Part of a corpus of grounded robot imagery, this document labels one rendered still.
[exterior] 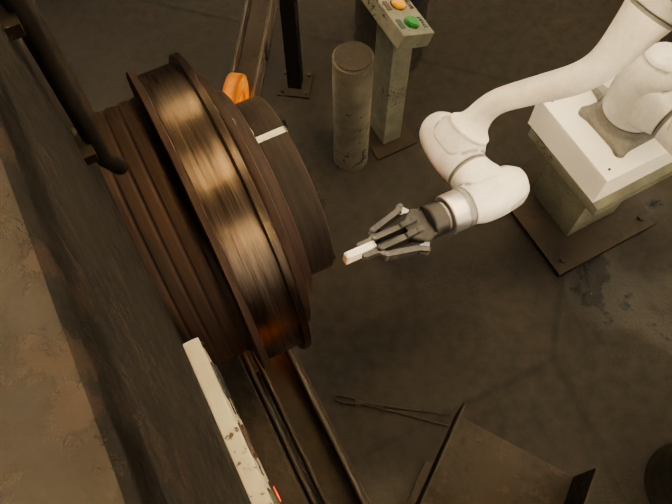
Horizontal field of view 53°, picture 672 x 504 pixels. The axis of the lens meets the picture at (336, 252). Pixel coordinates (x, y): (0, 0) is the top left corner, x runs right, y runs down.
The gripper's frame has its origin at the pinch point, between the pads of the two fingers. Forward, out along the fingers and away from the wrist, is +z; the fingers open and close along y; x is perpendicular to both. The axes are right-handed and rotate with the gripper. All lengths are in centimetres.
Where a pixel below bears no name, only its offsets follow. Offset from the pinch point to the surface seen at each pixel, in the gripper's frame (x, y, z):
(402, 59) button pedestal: -28, 63, -52
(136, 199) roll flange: 53, -4, 39
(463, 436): -13.4, -40.4, -3.7
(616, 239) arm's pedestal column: -64, -6, -101
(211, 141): 57, -3, 28
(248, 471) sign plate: 46, -37, 40
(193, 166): 56, -5, 32
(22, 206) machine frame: 97, -32, 45
